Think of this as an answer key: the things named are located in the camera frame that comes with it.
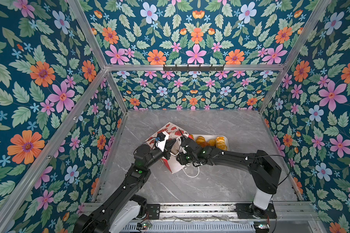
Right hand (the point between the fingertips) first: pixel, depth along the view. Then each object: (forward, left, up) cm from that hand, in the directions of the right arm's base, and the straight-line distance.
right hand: (177, 156), depth 84 cm
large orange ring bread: (+13, -22, -5) cm, 26 cm away
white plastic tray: (+21, -22, -10) cm, 32 cm away
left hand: (+2, 0, +18) cm, 18 cm away
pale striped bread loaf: (+10, -27, -1) cm, 29 cm away
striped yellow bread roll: (+15, -15, -6) cm, 22 cm away
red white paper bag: (+9, +1, +10) cm, 14 cm away
